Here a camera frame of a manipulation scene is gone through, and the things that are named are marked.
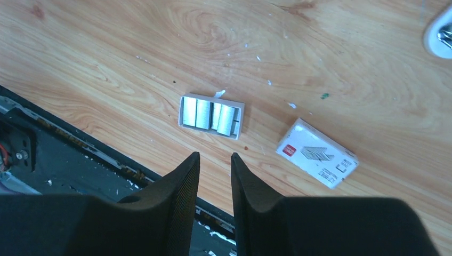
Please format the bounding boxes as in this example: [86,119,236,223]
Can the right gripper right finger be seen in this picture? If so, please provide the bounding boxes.
[231,153,438,255]

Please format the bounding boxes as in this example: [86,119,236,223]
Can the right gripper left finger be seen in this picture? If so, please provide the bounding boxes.
[1,152,200,255]

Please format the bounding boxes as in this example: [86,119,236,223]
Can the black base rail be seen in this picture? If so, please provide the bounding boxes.
[1,87,236,255]

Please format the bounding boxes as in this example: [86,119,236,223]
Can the white staple box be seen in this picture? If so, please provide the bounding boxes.
[276,118,359,189]

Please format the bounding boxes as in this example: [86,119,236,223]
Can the white staple tray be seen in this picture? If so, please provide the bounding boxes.
[178,93,245,140]

